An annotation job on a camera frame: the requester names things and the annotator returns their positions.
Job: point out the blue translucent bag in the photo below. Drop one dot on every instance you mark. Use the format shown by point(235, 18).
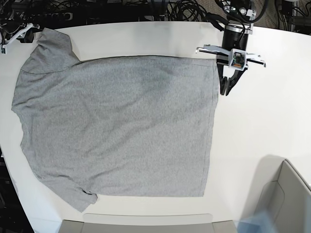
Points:
point(255, 221)

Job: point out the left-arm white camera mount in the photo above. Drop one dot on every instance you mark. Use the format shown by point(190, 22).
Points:
point(236, 59)

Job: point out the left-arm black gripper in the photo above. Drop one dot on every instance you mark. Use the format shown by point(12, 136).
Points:
point(234, 37)

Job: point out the grey T-shirt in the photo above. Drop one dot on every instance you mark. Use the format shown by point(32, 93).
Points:
point(121, 126)

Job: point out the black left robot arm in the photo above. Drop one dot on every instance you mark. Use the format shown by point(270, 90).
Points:
point(240, 13)

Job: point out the beige box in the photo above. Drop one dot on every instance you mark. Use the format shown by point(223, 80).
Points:
point(198, 223)
point(285, 204)

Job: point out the beige box at right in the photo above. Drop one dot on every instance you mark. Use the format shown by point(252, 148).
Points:
point(285, 204)

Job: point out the beige box at front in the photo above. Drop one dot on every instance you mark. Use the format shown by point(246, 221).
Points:
point(198, 223)

